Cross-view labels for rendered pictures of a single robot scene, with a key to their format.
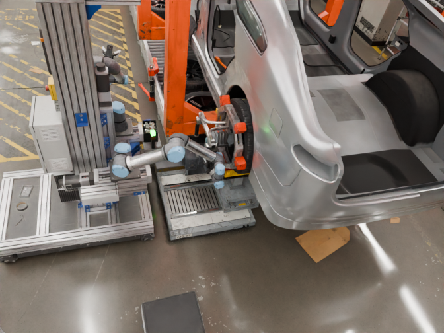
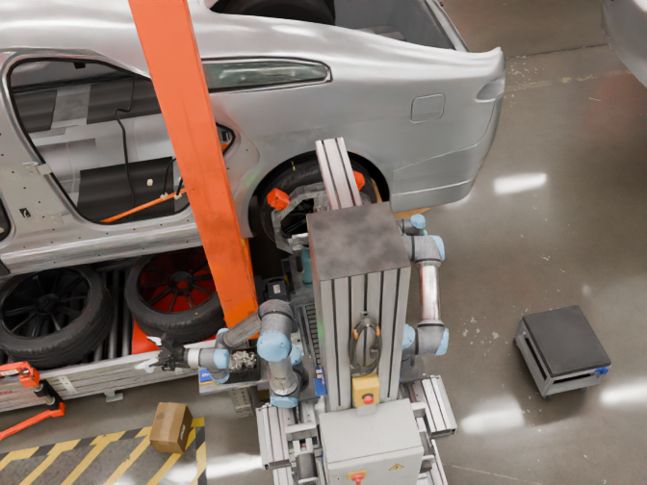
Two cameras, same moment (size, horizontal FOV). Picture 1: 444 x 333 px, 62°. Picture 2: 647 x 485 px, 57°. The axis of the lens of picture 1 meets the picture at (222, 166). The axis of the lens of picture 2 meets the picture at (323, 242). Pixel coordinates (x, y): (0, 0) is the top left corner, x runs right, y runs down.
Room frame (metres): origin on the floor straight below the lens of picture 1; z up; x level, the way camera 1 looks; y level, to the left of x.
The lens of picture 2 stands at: (1.80, 2.14, 3.30)
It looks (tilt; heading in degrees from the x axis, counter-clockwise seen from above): 50 degrees down; 286
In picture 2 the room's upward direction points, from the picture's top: 4 degrees counter-clockwise
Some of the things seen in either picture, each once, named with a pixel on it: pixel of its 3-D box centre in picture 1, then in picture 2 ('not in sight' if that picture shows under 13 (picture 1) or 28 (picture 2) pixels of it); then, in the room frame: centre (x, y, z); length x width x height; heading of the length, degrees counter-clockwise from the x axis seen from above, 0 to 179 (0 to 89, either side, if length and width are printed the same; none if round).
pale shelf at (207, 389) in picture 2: (149, 135); (239, 372); (2.71, 0.77, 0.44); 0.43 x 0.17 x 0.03; 24
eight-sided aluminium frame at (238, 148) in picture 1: (228, 137); (322, 221); (2.42, -0.01, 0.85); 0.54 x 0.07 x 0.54; 24
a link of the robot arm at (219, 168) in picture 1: (219, 170); (414, 225); (1.92, 0.01, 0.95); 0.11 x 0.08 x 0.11; 12
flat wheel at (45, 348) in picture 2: (189, 77); (53, 312); (3.94, 0.59, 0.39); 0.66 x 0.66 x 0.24
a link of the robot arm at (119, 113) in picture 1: (116, 111); (289, 362); (2.34, 0.94, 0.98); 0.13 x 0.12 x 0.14; 99
